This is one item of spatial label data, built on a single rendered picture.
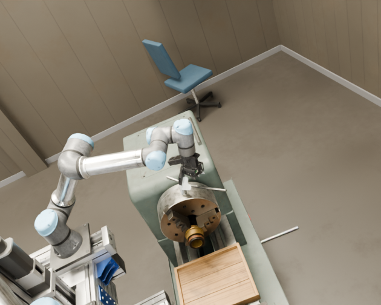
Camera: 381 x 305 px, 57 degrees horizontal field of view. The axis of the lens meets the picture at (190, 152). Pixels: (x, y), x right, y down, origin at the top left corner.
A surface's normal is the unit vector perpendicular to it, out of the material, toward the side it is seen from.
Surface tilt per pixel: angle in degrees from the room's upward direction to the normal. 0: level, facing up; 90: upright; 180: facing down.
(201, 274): 0
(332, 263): 0
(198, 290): 0
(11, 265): 90
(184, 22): 90
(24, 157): 90
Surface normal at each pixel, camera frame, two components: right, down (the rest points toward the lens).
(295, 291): -0.33, -0.73
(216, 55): 0.29, 0.52
